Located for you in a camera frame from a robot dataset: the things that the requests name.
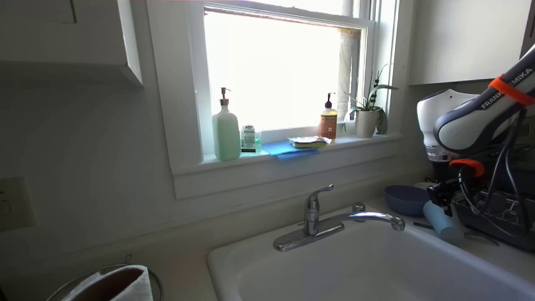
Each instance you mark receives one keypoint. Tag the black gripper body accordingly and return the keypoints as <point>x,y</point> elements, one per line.
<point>462,179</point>

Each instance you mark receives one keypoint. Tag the light blue plastic cup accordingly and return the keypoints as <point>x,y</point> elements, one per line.
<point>442,224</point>

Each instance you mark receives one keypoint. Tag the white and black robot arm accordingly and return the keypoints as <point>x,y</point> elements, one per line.
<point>457,123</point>

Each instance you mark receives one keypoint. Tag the black dish drying rack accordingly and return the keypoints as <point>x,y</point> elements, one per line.
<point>505,194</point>

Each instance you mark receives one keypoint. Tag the dark blue bowl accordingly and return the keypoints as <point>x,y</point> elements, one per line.
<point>407,199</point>

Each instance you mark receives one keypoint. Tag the potted plant in white pot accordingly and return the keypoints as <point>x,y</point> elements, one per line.
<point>368,117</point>

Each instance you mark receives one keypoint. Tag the white kitchen sink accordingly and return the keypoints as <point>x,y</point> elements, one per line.
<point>365,261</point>

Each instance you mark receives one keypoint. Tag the orange soap pump bottle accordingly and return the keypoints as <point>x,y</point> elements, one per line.
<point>328,120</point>

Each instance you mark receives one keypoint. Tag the chrome sink faucet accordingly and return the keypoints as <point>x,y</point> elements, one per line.
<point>315,227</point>

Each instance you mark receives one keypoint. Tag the white soap dish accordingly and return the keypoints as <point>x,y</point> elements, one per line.
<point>310,142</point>

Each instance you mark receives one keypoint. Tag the blue cloth on sill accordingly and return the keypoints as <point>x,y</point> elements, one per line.
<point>286,150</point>

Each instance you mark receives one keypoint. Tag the small green jar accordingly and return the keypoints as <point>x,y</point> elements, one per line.
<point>250,140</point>

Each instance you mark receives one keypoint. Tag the green soap pump bottle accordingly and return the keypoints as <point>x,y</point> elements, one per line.
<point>226,130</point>

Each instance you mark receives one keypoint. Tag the white upper cabinet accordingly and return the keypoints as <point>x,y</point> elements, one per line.
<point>69,40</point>

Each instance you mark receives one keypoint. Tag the white window frame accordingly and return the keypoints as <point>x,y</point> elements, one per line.
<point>353,164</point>

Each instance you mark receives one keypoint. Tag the wall outlet plate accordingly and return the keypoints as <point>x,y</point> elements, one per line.
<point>16,209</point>

